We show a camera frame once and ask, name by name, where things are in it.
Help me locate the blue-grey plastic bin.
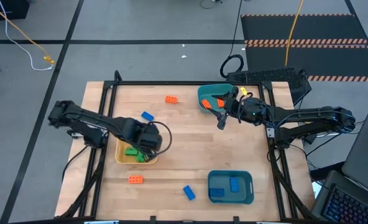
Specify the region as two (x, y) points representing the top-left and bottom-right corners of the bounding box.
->
(207, 169), (255, 205)

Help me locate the black striped floor mat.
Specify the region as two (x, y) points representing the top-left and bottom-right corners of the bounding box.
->
(240, 13), (368, 47)
(245, 43), (368, 83)

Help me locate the black aluminium table frame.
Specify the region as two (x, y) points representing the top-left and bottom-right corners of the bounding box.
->
(55, 70), (320, 224)

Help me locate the white floor cable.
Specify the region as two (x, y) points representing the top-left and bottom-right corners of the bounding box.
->
(0, 0), (55, 72)

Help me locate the black hanging cable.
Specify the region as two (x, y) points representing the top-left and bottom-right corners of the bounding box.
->
(219, 0), (246, 78)

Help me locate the laptop with lit keyboard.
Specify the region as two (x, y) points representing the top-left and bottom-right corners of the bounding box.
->
(311, 169), (368, 224)

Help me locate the yellow hanging cable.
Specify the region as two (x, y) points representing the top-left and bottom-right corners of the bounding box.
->
(285, 0), (305, 67)

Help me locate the yellow plastic bin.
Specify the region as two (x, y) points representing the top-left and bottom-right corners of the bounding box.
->
(114, 139), (159, 165)

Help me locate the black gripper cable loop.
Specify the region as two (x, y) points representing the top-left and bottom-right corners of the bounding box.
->
(149, 121), (173, 156)
(237, 92), (254, 123)

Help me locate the yellow floor cable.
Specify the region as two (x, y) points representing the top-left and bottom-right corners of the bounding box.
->
(0, 0), (56, 65)

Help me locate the teal green plastic bin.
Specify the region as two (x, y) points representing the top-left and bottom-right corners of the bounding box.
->
(197, 83), (239, 113)

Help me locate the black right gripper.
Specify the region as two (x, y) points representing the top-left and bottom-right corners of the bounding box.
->
(211, 86), (267, 131)

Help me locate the black box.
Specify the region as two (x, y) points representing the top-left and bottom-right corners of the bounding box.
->
(0, 0), (30, 22)

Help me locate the grey laptop lid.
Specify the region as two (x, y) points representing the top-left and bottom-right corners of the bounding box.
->
(341, 100), (368, 200)

